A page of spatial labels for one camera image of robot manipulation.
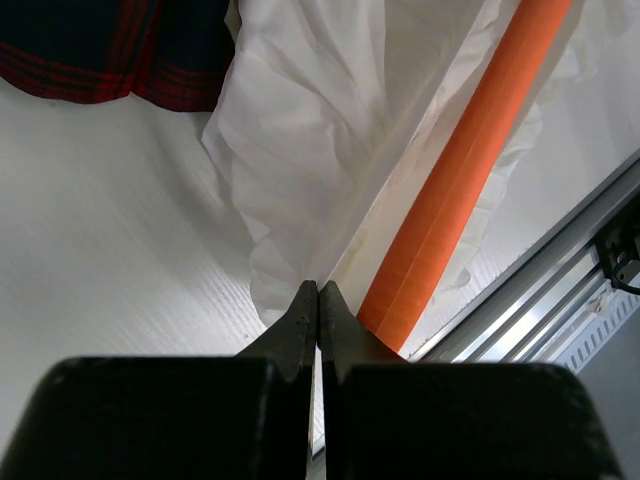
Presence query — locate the white skirt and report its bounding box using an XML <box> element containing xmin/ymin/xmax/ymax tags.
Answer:
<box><xmin>201</xmin><ymin>0</ymin><xmax>601</xmax><ymax>326</ymax></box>

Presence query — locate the red plaid skirt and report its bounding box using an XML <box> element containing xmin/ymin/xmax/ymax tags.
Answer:
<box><xmin>1</xmin><ymin>0</ymin><xmax>234</xmax><ymax>112</ymax></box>

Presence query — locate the orange plastic hanger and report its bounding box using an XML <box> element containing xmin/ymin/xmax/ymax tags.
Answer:
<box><xmin>357</xmin><ymin>1</ymin><xmax>571</xmax><ymax>352</ymax></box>

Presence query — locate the aluminium rail base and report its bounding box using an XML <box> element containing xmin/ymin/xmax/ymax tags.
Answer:
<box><xmin>309</xmin><ymin>158</ymin><xmax>640</xmax><ymax>464</ymax></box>

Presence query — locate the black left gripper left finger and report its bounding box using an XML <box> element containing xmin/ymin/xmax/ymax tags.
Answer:
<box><xmin>236</xmin><ymin>280</ymin><xmax>319</xmax><ymax>479</ymax></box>

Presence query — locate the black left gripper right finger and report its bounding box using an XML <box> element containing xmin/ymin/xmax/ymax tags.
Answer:
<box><xmin>319</xmin><ymin>281</ymin><xmax>406</xmax><ymax>479</ymax></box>

